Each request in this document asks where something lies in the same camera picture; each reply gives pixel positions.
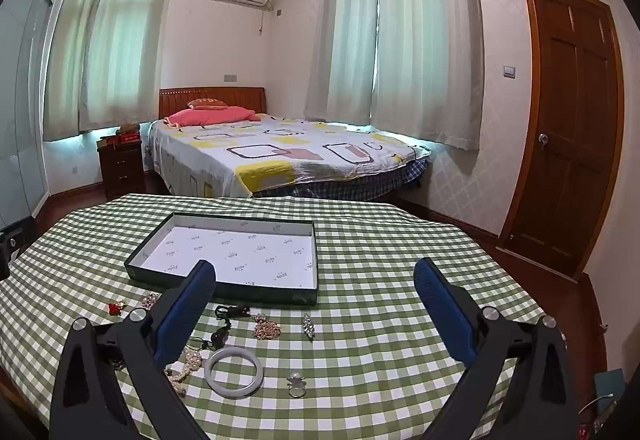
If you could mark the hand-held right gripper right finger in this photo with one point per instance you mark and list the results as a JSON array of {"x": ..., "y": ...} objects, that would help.
[{"x": 445, "y": 320}]

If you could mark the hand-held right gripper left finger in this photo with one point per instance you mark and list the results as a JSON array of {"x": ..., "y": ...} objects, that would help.
[{"x": 182, "y": 320}]

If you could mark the pearl flower brooch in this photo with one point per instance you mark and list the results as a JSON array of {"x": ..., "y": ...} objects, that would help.
[{"x": 150, "y": 301}]

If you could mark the small red knot charm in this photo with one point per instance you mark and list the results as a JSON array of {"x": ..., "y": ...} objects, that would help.
[{"x": 117, "y": 308}]

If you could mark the gold rhinestone brooch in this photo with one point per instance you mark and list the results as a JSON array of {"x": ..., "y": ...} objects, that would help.
[{"x": 265, "y": 329}]

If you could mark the white jade bangle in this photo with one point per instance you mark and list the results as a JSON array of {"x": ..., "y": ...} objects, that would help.
[{"x": 233, "y": 391}]

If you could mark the green shallow cardboard box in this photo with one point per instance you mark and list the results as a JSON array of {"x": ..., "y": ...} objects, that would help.
[{"x": 240, "y": 245}]

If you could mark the green checked tablecloth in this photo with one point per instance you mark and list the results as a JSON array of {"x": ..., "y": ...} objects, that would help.
[{"x": 375, "y": 260}]

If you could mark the silver rhinestone brooch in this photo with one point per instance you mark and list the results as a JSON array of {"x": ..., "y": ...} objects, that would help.
[{"x": 307, "y": 326}]

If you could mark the frosted glass wardrobe door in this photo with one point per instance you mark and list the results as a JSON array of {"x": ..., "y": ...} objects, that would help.
[{"x": 22, "y": 110}]

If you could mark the dark wooden nightstand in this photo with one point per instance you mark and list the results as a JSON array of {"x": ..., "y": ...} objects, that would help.
[{"x": 122, "y": 167}]

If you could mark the blue plaid bed sheet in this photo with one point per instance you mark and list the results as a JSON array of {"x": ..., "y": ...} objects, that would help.
[{"x": 350, "y": 187}]

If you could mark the red box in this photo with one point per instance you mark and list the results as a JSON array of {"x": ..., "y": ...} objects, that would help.
[{"x": 128, "y": 138}]

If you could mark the brown plush toy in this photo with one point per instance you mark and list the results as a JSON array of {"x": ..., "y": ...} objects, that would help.
[{"x": 129, "y": 128}]

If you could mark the teal box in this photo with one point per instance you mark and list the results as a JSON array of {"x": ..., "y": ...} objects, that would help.
[{"x": 610, "y": 382}]

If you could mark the patterned bed cover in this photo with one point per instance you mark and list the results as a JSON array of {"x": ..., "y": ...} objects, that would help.
[{"x": 280, "y": 155}]

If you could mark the white curtain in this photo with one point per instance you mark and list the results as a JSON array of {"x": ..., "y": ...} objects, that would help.
[
  {"x": 345, "y": 30},
  {"x": 130, "y": 40},
  {"x": 65, "y": 60},
  {"x": 430, "y": 35}
]

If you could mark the pink pillow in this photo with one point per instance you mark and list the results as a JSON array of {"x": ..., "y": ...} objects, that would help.
[{"x": 210, "y": 116}]

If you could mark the metal door knob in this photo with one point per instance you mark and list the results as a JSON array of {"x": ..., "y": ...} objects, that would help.
[{"x": 542, "y": 138}]

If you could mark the red cushion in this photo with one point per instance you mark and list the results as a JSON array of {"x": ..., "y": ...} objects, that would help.
[{"x": 207, "y": 103}]

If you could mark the wooden bed headboard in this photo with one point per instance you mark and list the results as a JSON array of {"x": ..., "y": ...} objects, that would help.
[{"x": 225, "y": 95}]

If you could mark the brown wooden door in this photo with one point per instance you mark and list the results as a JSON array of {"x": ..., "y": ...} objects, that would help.
[{"x": 570, "y": 120}]

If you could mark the wall light switch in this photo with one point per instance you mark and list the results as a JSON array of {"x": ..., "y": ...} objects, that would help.
[{"x": 509, "y": 70}]

